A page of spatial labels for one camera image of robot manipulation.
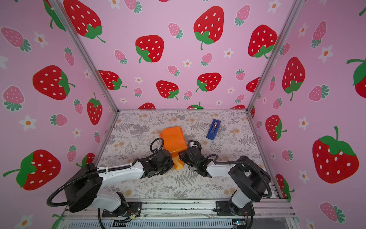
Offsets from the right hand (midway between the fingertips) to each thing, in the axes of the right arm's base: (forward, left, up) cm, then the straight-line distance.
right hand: (176, 156), depth 86 cm
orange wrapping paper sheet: (+10, +3, 0) cm, 11 cm away
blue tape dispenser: (+24, -24, -2) cm, 34 cm away
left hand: (-3, -1, -3) cm, 4 cm away
